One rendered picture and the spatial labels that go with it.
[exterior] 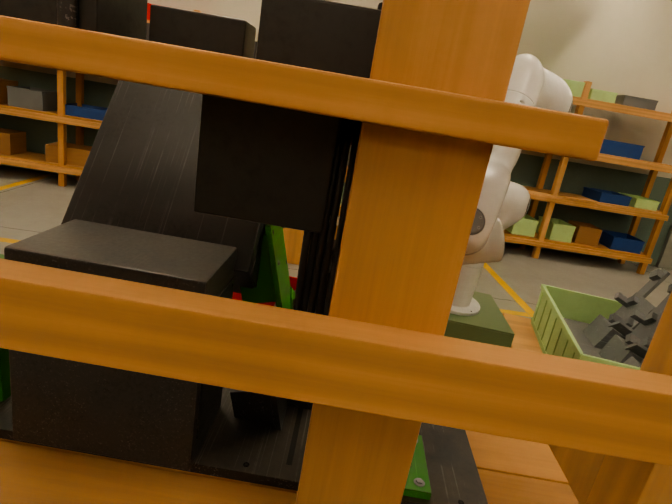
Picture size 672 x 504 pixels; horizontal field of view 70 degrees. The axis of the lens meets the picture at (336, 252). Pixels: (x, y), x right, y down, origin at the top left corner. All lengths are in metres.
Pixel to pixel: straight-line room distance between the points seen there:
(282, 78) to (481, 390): 0.39
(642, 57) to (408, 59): 7.14
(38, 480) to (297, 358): 0.53
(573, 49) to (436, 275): 6.69
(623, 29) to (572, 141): 6.98
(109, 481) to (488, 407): 0.62
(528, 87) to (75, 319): 0.84
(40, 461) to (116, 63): 0.68
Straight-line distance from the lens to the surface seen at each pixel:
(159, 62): 0.52
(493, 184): 0.83
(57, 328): 0.63
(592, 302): 2.13
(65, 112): 6.59
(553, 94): 1.16
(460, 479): 1.00
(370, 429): 0.65
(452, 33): 0.53
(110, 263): 0.77
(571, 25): 7.18
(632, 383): 0.64
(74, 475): 0.95
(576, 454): 1.66
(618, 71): 7.46
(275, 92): 0.49
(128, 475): 0.93
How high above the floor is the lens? 1.52
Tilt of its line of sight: 17 degrees down
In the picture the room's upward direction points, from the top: 10 degrees clockwise
